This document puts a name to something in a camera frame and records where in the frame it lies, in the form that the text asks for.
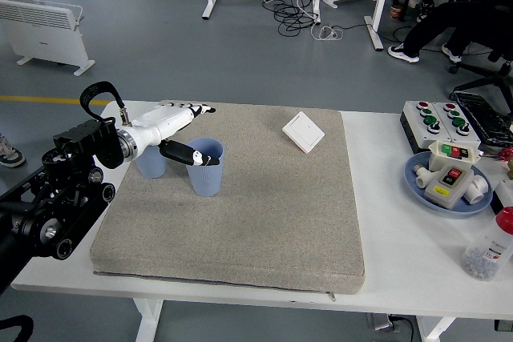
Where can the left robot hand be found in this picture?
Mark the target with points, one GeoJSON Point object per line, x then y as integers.
{"type": "Point", "coordinates": [160, 125]}

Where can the blue ribbed plastic cup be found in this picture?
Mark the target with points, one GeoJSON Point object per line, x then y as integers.
{"type": "Point", "coordinates": [151, 166]}
{"type": "Point", "coordinates": [205, 182]}

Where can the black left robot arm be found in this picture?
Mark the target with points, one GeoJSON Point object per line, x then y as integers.
{"type": "Point", "coordinates": [60, 194]}

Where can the white push-button control box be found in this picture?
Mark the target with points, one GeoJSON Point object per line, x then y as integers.
{"type": "Point", "coordinates": [469, 135]}
{"type": "Point", "coordinates": [417, 127]}

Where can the grey-brown cushion mat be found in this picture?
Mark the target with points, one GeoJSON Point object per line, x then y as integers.
{"type": "Point", "coordinates": [256, 206]}

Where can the white panel heater, wide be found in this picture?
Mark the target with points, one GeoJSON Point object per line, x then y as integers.
{"type": "Point", "coordinates": [40, 37]}

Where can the person's shoe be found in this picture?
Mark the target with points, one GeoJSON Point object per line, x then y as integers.
{"type": "Point", "coordinates": [10, 154]}

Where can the white table leg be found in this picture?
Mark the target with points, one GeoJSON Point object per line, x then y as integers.
{"type": "Point", "coordinates": [435, 330]}
{"type": "Point", "coordinates": [149, 318]}

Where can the brown can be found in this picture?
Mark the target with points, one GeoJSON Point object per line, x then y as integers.
{"type": "Point", "coordinates": [397, 13]}

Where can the blue round plate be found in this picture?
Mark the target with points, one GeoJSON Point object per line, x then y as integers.
{"type": "Point", "coordinates": [417, 191]}

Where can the white plastic pipe fitting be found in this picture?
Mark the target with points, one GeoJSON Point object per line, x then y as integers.
{"type": "Point", "coordinates": [422, 178]}
{"type": "Point", "coordinates": [479, 190]}

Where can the black keyboard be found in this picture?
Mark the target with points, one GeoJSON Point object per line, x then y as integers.
{"type": "Point", "coordinates": [483, 117]}

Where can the black office chair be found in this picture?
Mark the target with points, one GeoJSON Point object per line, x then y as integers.
{"type": "Point", "coordinates": [493, 77]}

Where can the red small object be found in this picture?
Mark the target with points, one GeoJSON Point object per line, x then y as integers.
{"type": "Point", "coordinates": [506, 154]}

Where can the red-lidded clear screw jar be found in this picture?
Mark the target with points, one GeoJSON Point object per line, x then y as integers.
{"type": "Point", "coordinates": [487, 252]}

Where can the brass fitting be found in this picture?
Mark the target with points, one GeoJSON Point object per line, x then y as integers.
{"type": "Point", "coordinates": [510, 170]}

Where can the white wall switch plate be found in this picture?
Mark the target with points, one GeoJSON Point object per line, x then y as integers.
{"type": "Point", "coordinates": [303, 132]}

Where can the white green-red switch box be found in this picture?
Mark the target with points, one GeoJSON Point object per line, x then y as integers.
{"type": "Point", "coordinates": [439, 158]}

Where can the beige red-black switch box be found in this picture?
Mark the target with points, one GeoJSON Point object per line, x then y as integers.
{"type": "Point", "coordinates": [447, 187]}

